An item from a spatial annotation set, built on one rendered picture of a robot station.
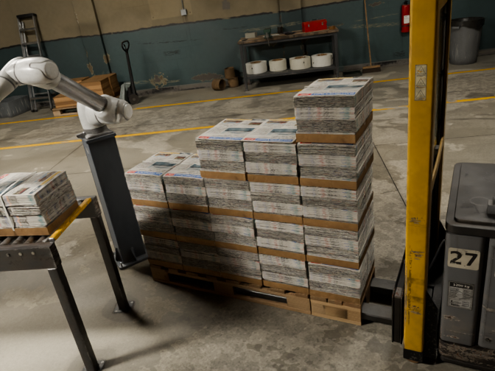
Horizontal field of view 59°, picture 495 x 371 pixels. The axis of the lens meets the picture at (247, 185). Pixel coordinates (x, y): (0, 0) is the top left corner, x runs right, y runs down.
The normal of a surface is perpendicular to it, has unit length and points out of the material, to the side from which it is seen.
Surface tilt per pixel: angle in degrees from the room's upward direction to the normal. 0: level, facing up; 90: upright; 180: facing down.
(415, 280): 90
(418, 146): 90
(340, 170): 90
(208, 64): 90
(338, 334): 0
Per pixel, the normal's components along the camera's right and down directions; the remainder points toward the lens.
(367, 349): -0.13, -0.90
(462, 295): -0.44, 0.42
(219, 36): -0.08, 0.42
